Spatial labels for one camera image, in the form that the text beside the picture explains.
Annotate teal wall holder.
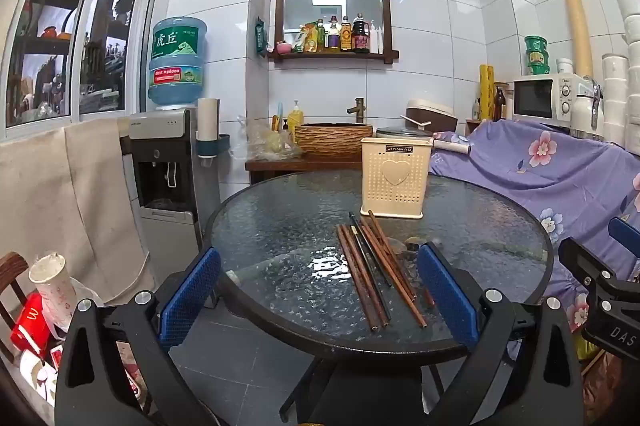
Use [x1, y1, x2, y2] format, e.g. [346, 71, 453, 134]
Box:
[195, 134, 231, 167]

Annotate purple label bottle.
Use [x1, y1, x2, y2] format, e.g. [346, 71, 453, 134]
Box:
[326, 16, 342, 52]

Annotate yellow soap pump bottle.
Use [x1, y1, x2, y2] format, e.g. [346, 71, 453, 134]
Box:
[287, 100, 305, 143]

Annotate round glass table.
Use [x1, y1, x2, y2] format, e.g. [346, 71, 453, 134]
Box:
[205, 170, 555, 426]

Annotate yellow roll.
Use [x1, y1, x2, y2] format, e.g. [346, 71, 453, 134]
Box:
[478, 64, 495, 122]

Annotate dark soy sauce bottle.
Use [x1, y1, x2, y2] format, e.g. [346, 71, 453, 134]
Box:
[352, 13, 371, 53]

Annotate white thermos jug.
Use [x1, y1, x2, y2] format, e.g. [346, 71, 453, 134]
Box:
[569, 78, 606, 142]

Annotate wooden chair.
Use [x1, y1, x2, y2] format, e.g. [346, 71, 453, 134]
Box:
[0, 252, 32, 343]

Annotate white microwave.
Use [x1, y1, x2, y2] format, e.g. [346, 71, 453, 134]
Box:
[509, 73, 594, 129]

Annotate purple floral cloth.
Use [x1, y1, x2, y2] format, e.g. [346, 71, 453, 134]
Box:
[427, 118, 640, 309]

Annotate wooden framed mirror shelf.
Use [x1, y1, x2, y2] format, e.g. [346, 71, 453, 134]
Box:
[266, 0, 401, 66]

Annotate red paper bag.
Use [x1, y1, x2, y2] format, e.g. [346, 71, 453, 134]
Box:
[10, 291, 57, 358]

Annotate sliding window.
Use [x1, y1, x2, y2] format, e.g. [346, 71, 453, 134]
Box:
[4, 0, 160, 130]

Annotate tall beige cup sleeve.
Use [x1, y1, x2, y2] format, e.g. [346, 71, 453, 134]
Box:
[559, 0, 595, 79]

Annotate brown and white rice cooker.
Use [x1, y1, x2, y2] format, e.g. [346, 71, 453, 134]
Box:
[404, 99, 459, 135]

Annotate woven pattern basin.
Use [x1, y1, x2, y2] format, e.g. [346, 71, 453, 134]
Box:
[293, 122, 375, 157]

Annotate white cup tube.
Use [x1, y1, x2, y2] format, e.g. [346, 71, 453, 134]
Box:
[196, 98, 220, 141]

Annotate green hanging packet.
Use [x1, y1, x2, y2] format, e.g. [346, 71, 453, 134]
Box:
[255, 16, 271, 56]

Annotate white plastic bag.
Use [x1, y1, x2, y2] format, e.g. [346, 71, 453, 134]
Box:
[50, 276, 107, 343]

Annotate grey water dispenser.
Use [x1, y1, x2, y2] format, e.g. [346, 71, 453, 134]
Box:
[128, 106, 207, 285]

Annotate beige cloth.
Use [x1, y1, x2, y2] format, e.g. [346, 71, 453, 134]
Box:
[0, 118, 153, 303]

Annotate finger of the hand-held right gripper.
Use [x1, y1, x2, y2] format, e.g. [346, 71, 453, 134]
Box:
[608, 216, 640, 254]
[557, 237, 640, 307]

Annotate stacks of white paper cups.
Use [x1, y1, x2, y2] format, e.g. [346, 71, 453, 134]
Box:
[599, 0, 640, 147]

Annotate black chopstick with silver ring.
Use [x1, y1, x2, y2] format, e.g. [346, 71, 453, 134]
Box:
[348, 212, 393, 289]

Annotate blue water jug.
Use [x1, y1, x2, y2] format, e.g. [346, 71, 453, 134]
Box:
[147, 16, 208, 111]

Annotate green noodle cup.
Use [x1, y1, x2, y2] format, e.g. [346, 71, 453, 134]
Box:
[525, 54, 551, 76]
[524, 34, 551, 55]

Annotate white lint roller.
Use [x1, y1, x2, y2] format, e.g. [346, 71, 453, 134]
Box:
[432, 136, 472, 156]

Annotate clear plastic bag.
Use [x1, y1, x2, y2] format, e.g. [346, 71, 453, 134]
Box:
[229, 116, 304, 163]

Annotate wooden counter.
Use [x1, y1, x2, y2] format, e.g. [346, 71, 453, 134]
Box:
[244, 153, 367, 185]

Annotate cream plastic utensil holder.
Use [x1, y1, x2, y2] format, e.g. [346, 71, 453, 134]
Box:
[360, 137, 432, 221]

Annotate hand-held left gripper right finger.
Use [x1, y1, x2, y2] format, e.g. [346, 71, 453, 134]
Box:
[417, 242, 586, 426]

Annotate used paper cup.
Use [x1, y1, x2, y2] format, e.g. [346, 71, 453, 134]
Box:
[28, 253, 82, 333]

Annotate bronze faucet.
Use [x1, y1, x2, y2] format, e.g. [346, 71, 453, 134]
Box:
[346, 97, 366, 125]

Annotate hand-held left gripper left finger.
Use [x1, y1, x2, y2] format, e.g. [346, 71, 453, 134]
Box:
[54, 247, 222, 426]

